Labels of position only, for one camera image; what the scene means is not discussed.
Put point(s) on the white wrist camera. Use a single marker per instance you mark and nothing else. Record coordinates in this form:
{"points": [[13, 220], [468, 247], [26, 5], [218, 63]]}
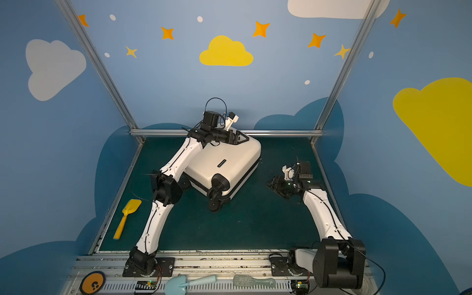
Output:
{"points": [[230, 119], [288, 172]]}

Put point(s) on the yellow toy shovel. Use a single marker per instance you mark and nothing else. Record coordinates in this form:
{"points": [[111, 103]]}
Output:
{"points": [[130, 208]]}

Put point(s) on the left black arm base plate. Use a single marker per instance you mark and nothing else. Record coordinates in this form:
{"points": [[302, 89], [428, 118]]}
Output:
{"points": [[166, 266]]}

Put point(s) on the orange black round disc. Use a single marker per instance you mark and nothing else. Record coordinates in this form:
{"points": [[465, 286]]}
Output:
{"points": [[92, 283]]}

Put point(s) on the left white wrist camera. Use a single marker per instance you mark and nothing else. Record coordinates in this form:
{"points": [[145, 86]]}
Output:
{"points": [[230, 119]]}

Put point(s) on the aluminium frame post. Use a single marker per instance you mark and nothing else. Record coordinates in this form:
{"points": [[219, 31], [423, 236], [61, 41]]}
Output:
{"points": [[349, 61], [69, 12]]}

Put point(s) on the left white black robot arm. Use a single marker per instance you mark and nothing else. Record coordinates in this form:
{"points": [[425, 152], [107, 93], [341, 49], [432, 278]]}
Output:
{"points": [[166, 190]]}

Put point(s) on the white hard-shell suitcase black lining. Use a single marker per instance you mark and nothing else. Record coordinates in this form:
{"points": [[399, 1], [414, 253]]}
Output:
{"points": [[221, 169]]}

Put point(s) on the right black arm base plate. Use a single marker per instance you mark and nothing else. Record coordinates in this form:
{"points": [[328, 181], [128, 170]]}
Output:
{"points": [[282, 266]]}

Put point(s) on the left small circuit board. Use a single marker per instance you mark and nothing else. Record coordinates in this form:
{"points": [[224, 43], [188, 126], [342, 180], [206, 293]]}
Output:
{"points": [[148, 287]]}

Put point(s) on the right aluminium frame post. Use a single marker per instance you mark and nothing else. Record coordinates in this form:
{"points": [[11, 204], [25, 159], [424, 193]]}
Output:
{"points": [[349, 61]]}

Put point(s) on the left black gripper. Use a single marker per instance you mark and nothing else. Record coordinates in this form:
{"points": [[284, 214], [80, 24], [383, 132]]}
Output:
{"points": [[233, 136]]}

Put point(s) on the small circuit board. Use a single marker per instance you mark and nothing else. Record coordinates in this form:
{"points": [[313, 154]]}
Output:
{"points": [[299, 287], [148, 287]]}

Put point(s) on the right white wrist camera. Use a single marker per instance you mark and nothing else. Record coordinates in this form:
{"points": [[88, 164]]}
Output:
{"points": [[288, 172]]}

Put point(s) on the pale green hair brush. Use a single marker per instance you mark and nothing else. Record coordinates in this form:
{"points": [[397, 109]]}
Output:
{"points": [[246, 281]]}

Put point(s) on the right small circuit board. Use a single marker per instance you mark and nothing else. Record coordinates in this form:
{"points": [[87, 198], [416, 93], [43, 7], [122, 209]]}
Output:
{"points": [[299, 287]]}

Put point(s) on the left aluminium frame post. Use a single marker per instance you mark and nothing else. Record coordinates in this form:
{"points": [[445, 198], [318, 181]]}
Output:
{"points": [[69, 12]]}

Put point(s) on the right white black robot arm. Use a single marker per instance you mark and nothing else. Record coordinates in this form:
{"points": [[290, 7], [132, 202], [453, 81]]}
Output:
{"points": [[337, 260]]}

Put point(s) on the teal toy shovel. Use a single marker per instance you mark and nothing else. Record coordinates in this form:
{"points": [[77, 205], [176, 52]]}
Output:
{"points": [[179, 284]]}

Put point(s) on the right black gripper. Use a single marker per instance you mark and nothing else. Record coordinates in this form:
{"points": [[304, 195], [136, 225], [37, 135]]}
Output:
{"points": [[281, 186]]}

